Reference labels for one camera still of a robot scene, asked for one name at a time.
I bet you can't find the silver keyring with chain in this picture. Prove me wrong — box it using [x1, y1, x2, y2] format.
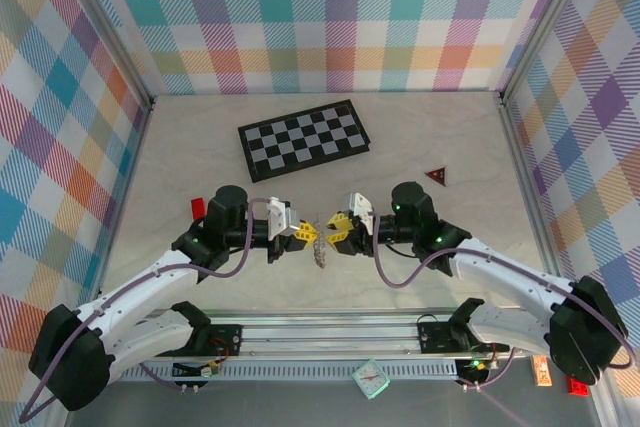
[310, 211, 331, 270]

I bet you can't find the black grey checkerboard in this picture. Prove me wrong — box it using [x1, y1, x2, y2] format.
[237, 99, 372, 183]

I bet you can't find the teal square clock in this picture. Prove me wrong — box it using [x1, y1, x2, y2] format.
[351, 357, 392, 401]

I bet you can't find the orange tag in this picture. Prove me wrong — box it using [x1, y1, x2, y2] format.
[531, 355, 553, 388]

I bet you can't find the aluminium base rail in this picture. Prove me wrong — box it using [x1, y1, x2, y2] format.
[132, 309, 606, 364]

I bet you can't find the aluminium side rail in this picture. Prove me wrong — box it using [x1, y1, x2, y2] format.
[47, 96, 157, 427]
[492, 89, 624, 427]

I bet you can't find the slotted grey cable duct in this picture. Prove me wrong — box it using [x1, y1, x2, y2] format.
[119, 359, 461, 381]

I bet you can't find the aluminium frame post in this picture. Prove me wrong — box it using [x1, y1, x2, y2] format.
[497, 0, 604, 103]
[52, 0, 157, 111]

